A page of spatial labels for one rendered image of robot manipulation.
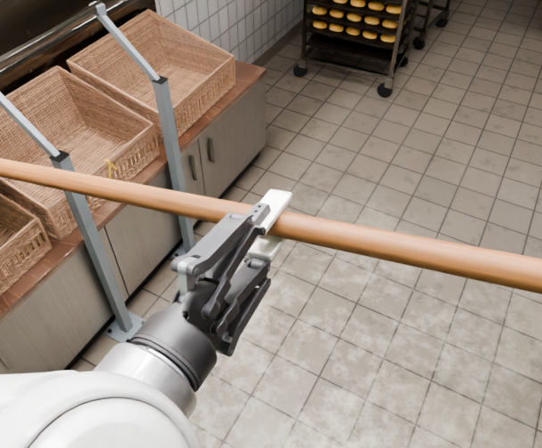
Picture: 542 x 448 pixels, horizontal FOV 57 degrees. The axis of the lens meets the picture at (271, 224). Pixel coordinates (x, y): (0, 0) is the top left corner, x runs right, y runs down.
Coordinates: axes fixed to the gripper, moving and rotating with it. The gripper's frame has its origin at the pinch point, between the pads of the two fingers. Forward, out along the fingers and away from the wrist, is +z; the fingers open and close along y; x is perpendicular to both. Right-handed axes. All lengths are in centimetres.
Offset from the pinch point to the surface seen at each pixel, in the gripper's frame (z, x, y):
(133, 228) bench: 60, -118, 80
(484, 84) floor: 311, -35, 141
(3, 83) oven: 65, -159, 22
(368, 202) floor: 162, -63, 135
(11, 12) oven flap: 80, -157, 1
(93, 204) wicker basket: 50, -118, 60
